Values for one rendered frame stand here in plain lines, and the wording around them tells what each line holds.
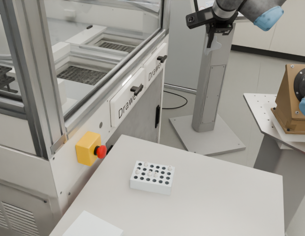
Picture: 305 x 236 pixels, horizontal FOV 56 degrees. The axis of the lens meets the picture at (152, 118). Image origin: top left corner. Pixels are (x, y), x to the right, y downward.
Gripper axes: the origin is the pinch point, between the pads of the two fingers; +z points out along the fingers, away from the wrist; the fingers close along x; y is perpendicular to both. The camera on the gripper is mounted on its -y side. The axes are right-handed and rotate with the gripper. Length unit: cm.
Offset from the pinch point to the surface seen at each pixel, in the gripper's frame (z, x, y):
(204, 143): 112, -30, 26
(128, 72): -1.7, -13.9, -29.7
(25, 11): -54, -22, -48
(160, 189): -15, -56, -22
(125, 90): -3.5, -21.3, -31.0
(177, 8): 120, 90, 16
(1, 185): -10, -52, -70
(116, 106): -6.6, -27.9, -34.2
